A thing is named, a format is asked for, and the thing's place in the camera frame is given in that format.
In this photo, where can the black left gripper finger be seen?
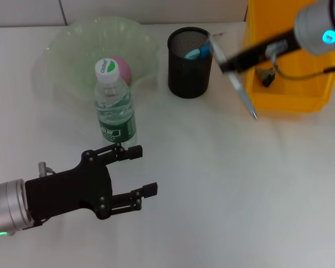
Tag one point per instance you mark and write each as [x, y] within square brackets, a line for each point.
[149, 190]
[134, 153]

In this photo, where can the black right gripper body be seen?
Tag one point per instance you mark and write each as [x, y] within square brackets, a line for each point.
[279, 44]

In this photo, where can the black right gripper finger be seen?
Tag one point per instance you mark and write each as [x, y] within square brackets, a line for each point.
[234, 61]
[238, 66]

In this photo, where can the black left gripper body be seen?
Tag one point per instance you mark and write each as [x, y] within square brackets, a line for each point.
[72, 192]

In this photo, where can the white grey ballpoint pen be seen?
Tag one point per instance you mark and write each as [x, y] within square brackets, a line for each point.
[241, 89]

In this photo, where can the green plastic wrapper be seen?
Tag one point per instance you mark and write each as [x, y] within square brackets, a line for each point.
[266, 76]

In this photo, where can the transparent plastic ruler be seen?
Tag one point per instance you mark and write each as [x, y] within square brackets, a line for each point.
[218, 34]

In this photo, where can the blue scissors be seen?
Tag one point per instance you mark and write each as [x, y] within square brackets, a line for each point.
[196, 53]

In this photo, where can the clear green-label water bottle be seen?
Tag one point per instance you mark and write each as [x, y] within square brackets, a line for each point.
[114, 111]

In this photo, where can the pink toy peach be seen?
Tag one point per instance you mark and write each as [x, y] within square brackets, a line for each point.
[124, 69]

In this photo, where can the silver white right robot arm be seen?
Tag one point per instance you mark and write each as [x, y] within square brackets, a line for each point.
[321, 25]

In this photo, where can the black mesh pen holder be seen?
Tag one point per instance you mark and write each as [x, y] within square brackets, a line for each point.
[190, 81]

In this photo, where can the translucent green fruit plate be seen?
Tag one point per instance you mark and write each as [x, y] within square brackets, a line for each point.
[72, 50]

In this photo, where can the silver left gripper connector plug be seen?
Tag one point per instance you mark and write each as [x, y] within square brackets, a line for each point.
[42, 169]

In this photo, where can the yellow plastic bin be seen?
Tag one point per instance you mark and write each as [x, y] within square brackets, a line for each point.
[290, 95]

